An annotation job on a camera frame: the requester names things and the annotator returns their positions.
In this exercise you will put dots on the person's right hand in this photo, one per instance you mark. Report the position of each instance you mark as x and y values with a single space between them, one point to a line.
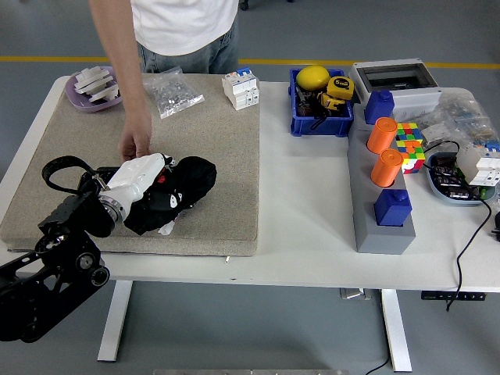
136 134

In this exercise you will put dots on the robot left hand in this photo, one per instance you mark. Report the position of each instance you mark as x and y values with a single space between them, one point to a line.
136 173

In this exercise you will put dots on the black rag with red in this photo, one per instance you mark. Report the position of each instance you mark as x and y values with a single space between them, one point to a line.
183 183

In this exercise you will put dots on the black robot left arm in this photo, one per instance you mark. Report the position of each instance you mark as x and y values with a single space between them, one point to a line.
51 254

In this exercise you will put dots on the person's right forearm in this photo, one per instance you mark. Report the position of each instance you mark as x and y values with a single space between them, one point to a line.
123 70

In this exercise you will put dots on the black table control panel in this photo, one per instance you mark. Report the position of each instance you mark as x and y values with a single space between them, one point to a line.
433 296

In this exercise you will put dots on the clear bag of screws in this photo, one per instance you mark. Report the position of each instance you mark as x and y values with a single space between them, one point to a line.
176 95

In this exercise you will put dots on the purple plastic tray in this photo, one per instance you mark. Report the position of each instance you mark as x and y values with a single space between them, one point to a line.
84 104

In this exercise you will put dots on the grey-brown mat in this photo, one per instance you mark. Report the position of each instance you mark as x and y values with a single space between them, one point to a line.
218 129

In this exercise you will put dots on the person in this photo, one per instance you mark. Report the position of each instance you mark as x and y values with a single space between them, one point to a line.
183 23

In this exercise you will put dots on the white table leg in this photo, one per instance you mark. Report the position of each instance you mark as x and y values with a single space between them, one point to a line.
113 324
394 332

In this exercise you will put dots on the black chair wheel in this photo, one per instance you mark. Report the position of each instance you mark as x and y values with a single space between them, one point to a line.
245 4

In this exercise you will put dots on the blue plastic bin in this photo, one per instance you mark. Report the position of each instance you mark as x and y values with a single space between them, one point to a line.
320 127

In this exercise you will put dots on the yellow lemon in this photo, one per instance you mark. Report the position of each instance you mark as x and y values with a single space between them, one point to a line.
312 77

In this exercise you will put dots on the yellow black tape measure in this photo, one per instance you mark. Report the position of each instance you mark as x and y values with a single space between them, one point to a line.
340 86
330 102

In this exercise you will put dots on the blue block with knob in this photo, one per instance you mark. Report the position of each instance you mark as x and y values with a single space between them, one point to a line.
379 107
390 211

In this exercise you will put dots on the orange cylinder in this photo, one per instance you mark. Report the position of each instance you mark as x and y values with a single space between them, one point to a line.
381 136
384 170

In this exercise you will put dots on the grey shape sorter base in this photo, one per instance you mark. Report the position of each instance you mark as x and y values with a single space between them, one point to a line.
383 240

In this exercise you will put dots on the colourful puzzle cube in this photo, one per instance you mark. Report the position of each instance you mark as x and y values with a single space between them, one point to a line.
410 148

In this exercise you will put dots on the small labelled clear bag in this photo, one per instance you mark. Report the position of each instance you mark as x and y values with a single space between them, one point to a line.
435 134

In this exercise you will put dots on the light blue bowl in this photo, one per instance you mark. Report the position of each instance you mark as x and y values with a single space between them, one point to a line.
437 191

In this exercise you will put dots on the clear bags of parts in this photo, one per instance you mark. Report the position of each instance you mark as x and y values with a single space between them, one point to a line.
465 115

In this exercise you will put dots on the white circuit breaker assembly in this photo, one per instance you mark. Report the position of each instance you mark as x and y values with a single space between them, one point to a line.
478 164

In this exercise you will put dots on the black plug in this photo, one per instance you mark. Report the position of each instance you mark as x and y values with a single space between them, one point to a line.
497 222

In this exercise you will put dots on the white plastic bracket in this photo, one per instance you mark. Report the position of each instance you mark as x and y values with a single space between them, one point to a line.
103 93
91 80

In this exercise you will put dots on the white circuit breaker blue switch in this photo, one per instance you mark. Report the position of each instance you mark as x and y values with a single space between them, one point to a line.
240 91

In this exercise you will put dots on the metal bracket under table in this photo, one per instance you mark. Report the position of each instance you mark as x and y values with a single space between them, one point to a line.
353 293

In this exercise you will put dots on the white electrical enclosure box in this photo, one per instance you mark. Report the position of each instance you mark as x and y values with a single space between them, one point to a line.
414 97

